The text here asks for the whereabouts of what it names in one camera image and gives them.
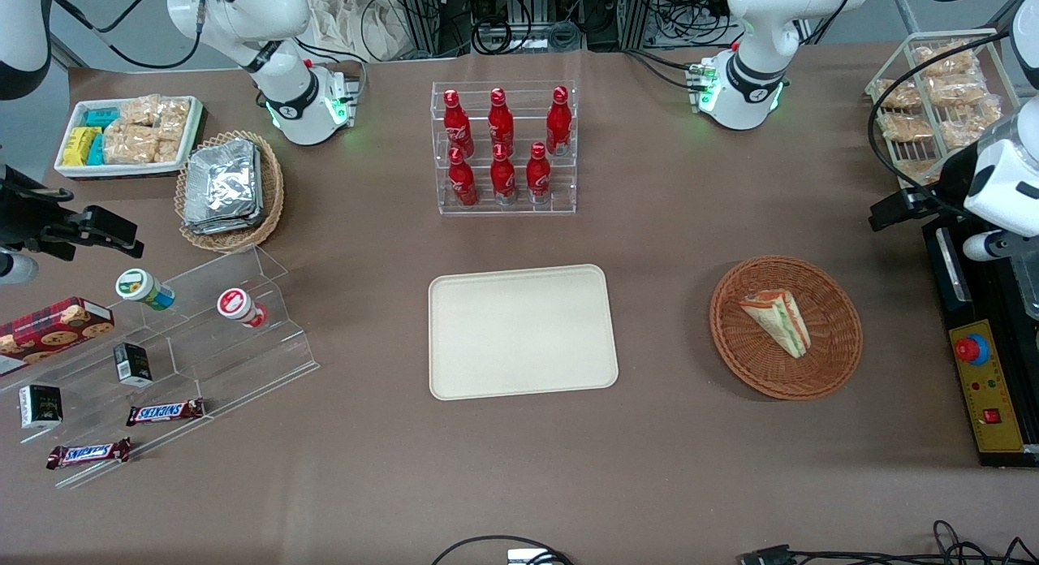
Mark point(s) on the red emergency stop button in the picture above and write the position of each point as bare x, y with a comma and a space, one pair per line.
972, 350

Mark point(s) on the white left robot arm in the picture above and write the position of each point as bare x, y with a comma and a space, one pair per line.
755, 29

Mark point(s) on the small black box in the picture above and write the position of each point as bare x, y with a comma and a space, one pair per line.
132, 364
40, 407

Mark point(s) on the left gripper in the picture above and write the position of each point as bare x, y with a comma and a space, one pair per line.
948, 183

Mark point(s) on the clear plastic container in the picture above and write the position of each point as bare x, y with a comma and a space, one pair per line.
1027, 285

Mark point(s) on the red lid cup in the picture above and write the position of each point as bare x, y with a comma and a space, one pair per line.
235, 304

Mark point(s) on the bagged bread pack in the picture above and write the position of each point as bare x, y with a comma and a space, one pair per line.
966, 127
921, 171
943, 60
956, 91
899, 95
907, 127

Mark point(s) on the oval tan wicker basket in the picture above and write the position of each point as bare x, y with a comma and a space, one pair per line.
272, 191

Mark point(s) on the cream plastic tray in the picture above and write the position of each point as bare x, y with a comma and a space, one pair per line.
503, 329

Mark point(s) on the red cola bottle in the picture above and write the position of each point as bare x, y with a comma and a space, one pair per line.
558, 127
538, 177
503, 179
457, 127
501, 127
463, 183

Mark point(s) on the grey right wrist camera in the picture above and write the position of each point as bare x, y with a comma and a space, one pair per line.
16, 269

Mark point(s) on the round brown wicker basket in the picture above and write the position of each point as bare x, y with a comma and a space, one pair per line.
836, 346

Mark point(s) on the triangle sandwich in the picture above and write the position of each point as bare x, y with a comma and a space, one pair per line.
779, 321

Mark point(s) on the clear rice cracker pack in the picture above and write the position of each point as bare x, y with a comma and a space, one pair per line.
130, 145
174, 112
140, 110
169, 143

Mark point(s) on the white rectangular snack tray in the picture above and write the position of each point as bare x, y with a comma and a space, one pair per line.
122, 170

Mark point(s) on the beige cloth bag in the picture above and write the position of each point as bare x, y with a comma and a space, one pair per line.
349, 21

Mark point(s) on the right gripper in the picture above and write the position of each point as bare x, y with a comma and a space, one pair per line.
24, 216

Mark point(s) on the clear acrylic step shelf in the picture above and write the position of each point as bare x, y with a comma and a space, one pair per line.
235, 362

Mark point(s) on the teal snack pack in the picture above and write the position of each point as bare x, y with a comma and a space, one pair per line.
97, 151
101, 118

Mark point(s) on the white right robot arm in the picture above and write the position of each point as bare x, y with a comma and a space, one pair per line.
280, 94

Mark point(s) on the red tartan cookie box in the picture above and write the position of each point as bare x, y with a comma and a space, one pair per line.
49, 329

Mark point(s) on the black yellow control box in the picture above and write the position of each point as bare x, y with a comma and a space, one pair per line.
994, 386

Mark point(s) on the silver foil pouch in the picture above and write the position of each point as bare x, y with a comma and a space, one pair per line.
219, 227
223, 179

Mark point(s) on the brown Snickers bar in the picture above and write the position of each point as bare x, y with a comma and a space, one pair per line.
165, 411
89, 453

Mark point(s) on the clear acrylic bottle rack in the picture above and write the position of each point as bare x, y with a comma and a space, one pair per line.
519, 102

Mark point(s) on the aluminium frame post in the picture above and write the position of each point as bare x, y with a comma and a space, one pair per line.
422, 13
637, 13

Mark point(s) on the yellow snack pack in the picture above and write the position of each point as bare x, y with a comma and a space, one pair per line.
79, 145

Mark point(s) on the green lid cup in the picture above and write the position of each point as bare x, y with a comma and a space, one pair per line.
138, 287

